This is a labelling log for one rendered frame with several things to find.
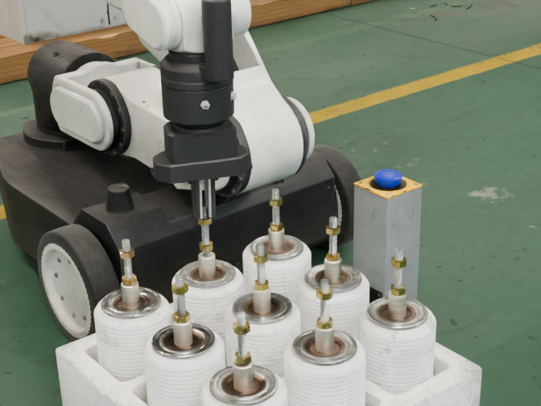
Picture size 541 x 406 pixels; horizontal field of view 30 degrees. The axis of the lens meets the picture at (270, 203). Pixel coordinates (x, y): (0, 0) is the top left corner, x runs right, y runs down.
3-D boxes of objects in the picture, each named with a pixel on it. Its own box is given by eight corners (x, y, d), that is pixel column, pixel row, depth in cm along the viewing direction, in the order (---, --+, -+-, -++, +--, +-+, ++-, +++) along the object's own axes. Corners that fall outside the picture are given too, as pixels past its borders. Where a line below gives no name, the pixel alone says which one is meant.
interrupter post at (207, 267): (218, 279, 134) (216, 257, 132) (200, 282, 133) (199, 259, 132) (215, 271, 136) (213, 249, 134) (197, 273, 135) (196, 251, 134)
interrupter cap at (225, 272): (241, 286, 132) (241, 281, 132) (183, 293, 130) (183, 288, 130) (230, 260, 139) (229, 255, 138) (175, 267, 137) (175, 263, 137)
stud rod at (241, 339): (242, 376, 109) (240, 316, 106) (237, 373, 110) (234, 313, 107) (249, 373, 110) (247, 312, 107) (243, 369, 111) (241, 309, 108)
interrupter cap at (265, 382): (228, 362, 115) (227, 358, 115) (288, 377, 113) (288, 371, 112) (197, 399, 109) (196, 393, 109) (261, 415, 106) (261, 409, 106)
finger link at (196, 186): (198, 210, 132) (196, 167, 130) (203, 221, 129) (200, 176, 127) (186, 212, 132) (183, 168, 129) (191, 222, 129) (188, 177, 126)
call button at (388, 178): (368, 186, 145) (368, 172, 145) (388, 179, 148) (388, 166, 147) (387, 194, 143) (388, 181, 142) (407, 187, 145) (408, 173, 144)
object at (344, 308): (349, 368, 146) (350, 257, 138) (379, 405, 137) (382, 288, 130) (287, 383, 143) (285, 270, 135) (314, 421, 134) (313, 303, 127)
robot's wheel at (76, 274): (43, 321, 174) (29, 215, 165) (68, 311, 176) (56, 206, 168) (102, 370, 159) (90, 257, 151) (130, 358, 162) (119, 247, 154)
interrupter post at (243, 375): (238, 379, 112) (237, 354, 111) (258, 384, 111) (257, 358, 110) (229, 391, 110) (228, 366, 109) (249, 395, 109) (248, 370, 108)
